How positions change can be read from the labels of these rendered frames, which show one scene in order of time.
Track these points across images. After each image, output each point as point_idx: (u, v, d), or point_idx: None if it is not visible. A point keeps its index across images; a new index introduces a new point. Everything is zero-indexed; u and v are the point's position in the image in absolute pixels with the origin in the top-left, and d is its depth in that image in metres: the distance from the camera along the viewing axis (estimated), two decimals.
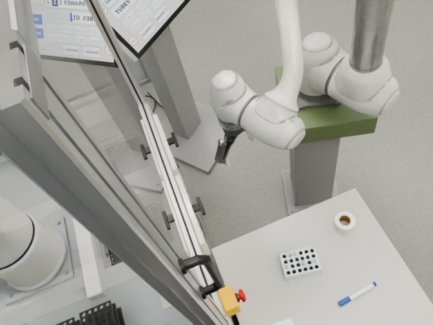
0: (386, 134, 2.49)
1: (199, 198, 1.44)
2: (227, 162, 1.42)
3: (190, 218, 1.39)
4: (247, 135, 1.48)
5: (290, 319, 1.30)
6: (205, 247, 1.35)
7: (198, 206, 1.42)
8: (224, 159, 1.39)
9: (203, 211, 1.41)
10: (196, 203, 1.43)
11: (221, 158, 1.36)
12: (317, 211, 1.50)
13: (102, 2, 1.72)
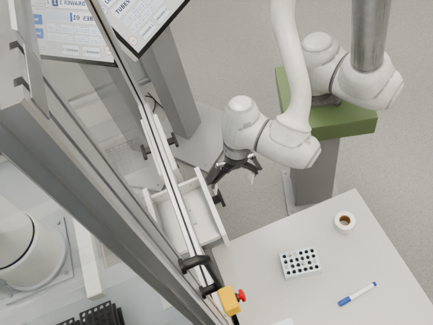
0: (386, 134, 2.49)
1: (219, 190, 1.44)
2: (216, 189, 1.41)
3: (211, 209, 1.39)
4: (248, 177, 1.47)
5: (290, 319, 1.30)
6: (226, 238, 1.35)
7: (218, 197, 1.43)
8: (213, 184, 1.38)
9: (223, 202, 1.41)
10: (216, 195, 1.43)
11: (211, 180, 1.36)
12: (317, 211, 1.50)
13: (102, 2, 1.72)
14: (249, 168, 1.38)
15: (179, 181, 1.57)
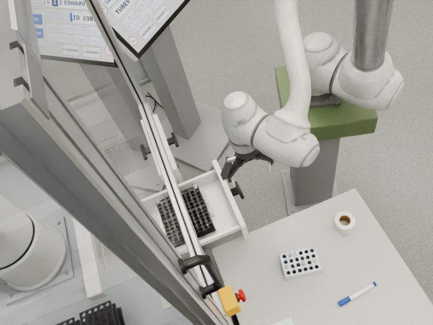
0: (386, 134, 2.49)
1: (237, 183, 1.44)
2: (232, 183, 1.41)
3: (229, 201, 1.39)
4: (266, 166, 1.46)
5: (290, 319, 1.30)
6: (245, 229, 1.36)
7: (236, 189, 1.43)
8: (229, 178, 1.38)
9: (242, 195, 1.41)
10: (234, 187, 1.44)
11: (225, 175, 1.36)
12: (317, 211, 1.50)
13: (102, 2, 1.72)
14: (262, 158, 1.36)
15: (179, 181, 1.57)
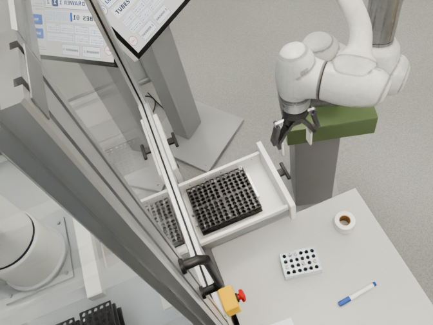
0: (386, 134, 2.49)
1: (283, 164, 1.45)
2: (282, 149, 1.35)
3: (277, 181, 1.40)
4: (306, 137, 1.39)
5: (290, 319, 1.30)
6: (294, 209, 1.37)
7: (283, 170, 1.44)
8: (279, 144, 1.32)
9: (288, 175, 1.42)
10: (281, 167, 1.44)
11: (276, 140, 1.30)
12: (317, 211, 1.50)
13: (102, 2, 1.72)
14: (307, 125, 1.30)
15: (179, 181, 1.57)
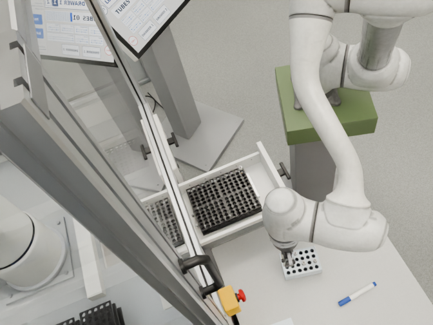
0: (386, 134, 2.49)
1: (283, 164, 1.45)
2: None
3: (277, 181, 1.40)
4: None
5: (290, 319, 1.30)
6: None
7: (283, 170, 1.44)
8: None
9: (288, 175, 1.42)
10: (281, 167, 1.44)
11: None
12: None
13: (102, 2, 1.72)
14: None
15: (179, 181, 1.57)
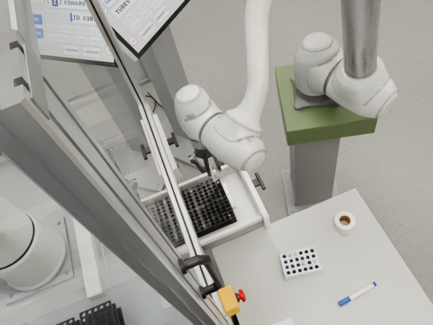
0: (386, 134, 2.49)
1: (258, 174, 1.45)
2: (212, 177, 1.40)
3: (251, 192, 1.40)
4: (216, 172, 1.44)
5: (290, 319, 1.30)
6: (268, 220, 1.36)
7: (258, 180, 1.43)
8: (208, 171, 1.38)
9: (263, 186, 1.42)
10: (256, 178, 1.44)
11: (201, 170, 1.35)
12: (317, 211, 1.50)
13: (102, 2, 1.72)
14: (216, 160, 1.34)
15: (179, 181, 1.57)
